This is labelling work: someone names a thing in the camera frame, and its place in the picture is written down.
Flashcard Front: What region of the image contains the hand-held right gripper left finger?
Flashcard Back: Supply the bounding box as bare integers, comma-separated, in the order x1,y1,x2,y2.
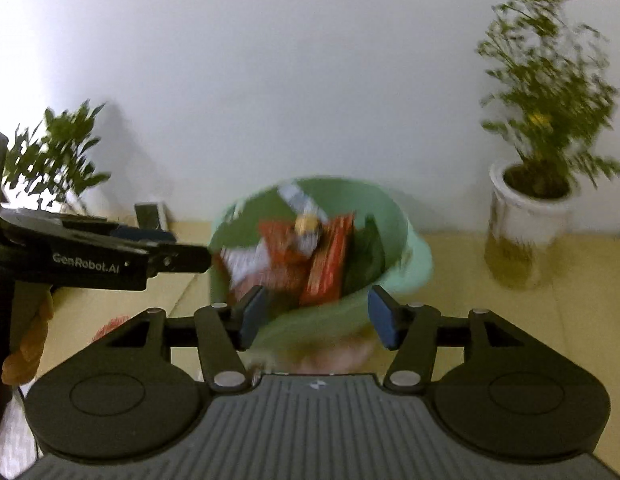
84,285,267,392

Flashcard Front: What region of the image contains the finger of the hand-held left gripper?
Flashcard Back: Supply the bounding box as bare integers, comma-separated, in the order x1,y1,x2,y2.
110,224,177,244
147,241,211,277

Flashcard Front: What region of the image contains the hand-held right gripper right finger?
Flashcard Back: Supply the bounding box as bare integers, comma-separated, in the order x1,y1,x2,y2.
368,285,551,392

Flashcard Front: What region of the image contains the pink snack packet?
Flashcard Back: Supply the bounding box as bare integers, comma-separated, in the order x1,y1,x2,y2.
285,335,383,376

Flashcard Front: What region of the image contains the green plastic bowl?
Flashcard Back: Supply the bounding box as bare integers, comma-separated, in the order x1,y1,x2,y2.
208,176,435,348

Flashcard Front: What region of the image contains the red white snack packet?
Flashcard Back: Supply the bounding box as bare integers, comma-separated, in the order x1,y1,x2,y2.
219,220,311,293

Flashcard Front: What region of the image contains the green snack packet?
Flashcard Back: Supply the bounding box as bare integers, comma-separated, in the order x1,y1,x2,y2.
340,215,391,296

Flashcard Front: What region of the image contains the red packet with white print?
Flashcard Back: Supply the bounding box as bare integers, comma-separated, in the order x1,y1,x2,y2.
299,212,355,307

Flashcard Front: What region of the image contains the long white blue packet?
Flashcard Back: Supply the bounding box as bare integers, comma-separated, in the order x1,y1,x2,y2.
277,182,323,221

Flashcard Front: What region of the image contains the person's left hand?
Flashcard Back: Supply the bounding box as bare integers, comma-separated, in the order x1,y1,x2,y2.
2,287,54,385

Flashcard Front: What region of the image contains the white digital clock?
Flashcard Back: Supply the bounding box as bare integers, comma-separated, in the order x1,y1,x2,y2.
134,202,169,231

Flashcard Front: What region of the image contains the red lace doily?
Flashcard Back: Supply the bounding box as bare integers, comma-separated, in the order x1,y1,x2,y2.
92,314,143,343

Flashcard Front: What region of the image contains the leafy plant in glass vase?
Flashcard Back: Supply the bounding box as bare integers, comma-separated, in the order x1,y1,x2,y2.
2,101,111,213

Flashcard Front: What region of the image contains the yellow woven table mat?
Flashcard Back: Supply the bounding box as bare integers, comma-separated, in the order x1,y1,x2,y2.
12,217,620,396

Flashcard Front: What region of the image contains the plant in white pot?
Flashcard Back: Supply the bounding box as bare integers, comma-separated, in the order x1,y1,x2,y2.
477,0,620,291

